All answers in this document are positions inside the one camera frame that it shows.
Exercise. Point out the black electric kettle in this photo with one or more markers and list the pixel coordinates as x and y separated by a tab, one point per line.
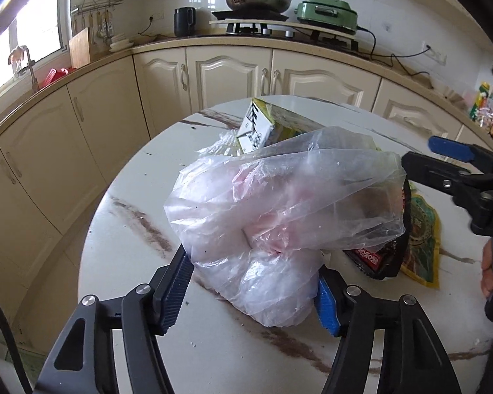
184	22

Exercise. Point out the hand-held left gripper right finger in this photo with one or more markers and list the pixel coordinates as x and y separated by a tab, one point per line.
326	308

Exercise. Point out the green white carton box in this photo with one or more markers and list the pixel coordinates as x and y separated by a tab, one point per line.
254	127

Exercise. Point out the packets on counter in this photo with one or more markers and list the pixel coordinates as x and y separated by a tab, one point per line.
491	111

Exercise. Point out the green packet gold border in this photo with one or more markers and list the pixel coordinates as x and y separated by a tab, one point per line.
423	238

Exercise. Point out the green electric cooking pot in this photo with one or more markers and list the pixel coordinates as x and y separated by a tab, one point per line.
326	14

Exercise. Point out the wall utensil rack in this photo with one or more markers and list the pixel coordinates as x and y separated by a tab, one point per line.
96	12

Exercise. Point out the wooden cutting board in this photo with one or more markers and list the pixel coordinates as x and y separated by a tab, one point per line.
80	49

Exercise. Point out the person's right hand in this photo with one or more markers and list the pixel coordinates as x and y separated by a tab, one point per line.
487	271

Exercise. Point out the red plastic basket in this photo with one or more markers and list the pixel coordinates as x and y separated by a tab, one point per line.
55	77

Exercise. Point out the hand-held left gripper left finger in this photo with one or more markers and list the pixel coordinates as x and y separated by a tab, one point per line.
174	291

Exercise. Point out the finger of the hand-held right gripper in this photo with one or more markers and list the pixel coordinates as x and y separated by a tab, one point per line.
431	172
450	147

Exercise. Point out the kitchen window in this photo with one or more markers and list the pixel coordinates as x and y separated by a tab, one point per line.
37	28

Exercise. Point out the black gas stove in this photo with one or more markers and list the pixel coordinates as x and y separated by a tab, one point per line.
250	30

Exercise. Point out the stack of white bowls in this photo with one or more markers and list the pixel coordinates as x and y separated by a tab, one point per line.
121	44

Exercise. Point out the chrome faucet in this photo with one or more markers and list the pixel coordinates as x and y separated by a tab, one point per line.
32	69

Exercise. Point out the white wall socket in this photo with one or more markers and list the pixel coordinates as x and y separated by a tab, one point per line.
157	17
433	52

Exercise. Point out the black packet red label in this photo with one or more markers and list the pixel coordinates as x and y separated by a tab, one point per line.
374	260

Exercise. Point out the clear plastic bag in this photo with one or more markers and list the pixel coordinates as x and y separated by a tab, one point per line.
271	197

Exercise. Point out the black induction cooker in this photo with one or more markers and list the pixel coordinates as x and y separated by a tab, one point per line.
250	16

